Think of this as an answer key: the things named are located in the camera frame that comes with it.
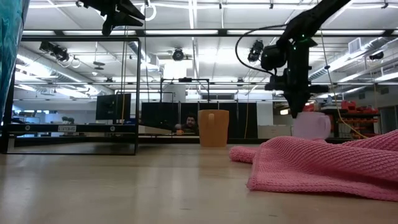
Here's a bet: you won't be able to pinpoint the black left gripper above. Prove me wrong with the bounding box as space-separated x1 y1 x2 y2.
79 0 146 37

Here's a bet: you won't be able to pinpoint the black hanging camera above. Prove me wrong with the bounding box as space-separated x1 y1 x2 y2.
248 39 265 63
39 41 70 62
172 47 185 62

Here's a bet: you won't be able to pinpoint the black partition panels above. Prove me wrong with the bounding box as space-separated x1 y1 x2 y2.
141 101 259 139

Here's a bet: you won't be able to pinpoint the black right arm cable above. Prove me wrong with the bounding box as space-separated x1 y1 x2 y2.
234 24 287 76

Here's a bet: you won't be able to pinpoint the pink knitted cloth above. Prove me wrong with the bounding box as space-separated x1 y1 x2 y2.
229 129 398 202

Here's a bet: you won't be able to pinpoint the white cabinet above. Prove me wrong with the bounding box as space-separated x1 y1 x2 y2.
257 124 292 139

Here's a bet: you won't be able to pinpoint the person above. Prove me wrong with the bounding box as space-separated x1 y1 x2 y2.
174 114 200 136

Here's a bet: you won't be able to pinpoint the orange mug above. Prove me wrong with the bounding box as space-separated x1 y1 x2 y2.
198 109 230 148

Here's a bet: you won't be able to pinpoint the wooden shelf with black frame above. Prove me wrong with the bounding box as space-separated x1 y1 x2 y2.
0 36 142 156

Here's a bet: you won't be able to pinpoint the rack of red bins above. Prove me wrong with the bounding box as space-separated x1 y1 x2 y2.
303 100 380 139

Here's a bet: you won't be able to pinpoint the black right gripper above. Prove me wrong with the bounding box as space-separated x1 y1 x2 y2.
266 70 329 118

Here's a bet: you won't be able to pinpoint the black computer monitor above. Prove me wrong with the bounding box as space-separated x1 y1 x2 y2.
95 93 132 121

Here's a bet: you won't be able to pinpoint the pale pink mug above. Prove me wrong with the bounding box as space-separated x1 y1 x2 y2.
292 111 332 141

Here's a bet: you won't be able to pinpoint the teal ribbed glass cup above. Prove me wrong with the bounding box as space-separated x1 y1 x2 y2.
0 0 31 121

